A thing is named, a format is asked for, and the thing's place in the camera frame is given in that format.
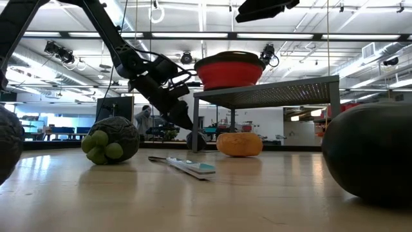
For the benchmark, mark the dark wrinkled avocado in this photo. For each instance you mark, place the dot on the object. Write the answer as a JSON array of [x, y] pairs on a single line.
[[119, 132]]

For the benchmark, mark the orange fruit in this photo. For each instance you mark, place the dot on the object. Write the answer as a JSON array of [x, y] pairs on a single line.
[[239, 144]]

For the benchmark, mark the red storage bin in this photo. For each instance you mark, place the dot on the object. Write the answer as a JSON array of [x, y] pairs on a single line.
[[349, 107]]

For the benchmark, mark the black ceiling spotlight cluster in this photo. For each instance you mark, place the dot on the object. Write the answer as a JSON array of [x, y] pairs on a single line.
[[66, 55]]

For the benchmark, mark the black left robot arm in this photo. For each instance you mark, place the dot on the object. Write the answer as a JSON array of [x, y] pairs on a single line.
[[109, 35]]

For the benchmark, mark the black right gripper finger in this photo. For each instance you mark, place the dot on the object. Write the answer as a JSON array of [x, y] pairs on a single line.
[[264, 8]]

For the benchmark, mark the black ceiling-mounted device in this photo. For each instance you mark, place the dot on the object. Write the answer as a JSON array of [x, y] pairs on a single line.
[[391, 61]]

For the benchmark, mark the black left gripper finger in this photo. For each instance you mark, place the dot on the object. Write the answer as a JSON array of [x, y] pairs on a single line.
[[181, 116]]

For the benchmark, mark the person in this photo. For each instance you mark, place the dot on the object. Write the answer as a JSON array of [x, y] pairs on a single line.
[[143, 124]]

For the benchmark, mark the black monitor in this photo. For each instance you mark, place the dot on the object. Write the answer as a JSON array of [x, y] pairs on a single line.
[[122, 109]]

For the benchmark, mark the grey perforated metal stand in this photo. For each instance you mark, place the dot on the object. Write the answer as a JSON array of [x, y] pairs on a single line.
[[273, 93]]

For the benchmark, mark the black overhead camera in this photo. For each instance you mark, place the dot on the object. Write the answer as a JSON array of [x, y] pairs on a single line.
[[186, 58]]

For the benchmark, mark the red collapsible bowl grey rim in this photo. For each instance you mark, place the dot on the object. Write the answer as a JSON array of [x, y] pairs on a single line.
[[228, 74]]

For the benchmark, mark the white teal toothbrush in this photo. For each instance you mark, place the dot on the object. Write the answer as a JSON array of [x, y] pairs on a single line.
[[190, 167]]

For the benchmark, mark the blue storage bin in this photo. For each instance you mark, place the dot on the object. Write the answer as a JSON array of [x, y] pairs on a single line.
[[62, 130], [83, 130]]

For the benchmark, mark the black aluminium rig frame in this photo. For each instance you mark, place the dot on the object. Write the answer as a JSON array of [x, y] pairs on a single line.
[[231, 35]]

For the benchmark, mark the white air vent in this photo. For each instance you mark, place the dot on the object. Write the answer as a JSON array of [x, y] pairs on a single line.
[[368, 50]]

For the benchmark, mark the dark green smooth fruit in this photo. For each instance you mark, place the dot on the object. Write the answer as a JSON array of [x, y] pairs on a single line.
[[370, 151]]

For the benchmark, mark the dark brown wrinkled fruit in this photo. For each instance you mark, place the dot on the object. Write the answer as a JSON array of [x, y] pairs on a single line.
[[9, 145]]

